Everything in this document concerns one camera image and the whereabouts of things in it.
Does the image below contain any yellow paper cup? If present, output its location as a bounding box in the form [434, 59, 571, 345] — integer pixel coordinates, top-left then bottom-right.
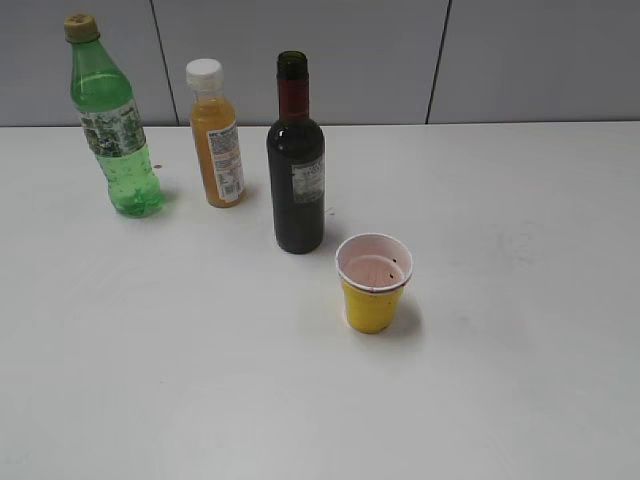
[335, 233, 414, 334]

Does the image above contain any dark red wine bottle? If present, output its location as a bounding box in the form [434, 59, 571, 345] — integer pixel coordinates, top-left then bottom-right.
[266, 50, 325, 254]

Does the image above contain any orange juice bottle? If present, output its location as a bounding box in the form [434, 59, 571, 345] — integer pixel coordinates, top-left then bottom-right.
[186, 58, 245, 208]

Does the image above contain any green plastic soda bottle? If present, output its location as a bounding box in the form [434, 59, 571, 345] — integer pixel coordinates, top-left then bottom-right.
[64, 13, 164, 218]

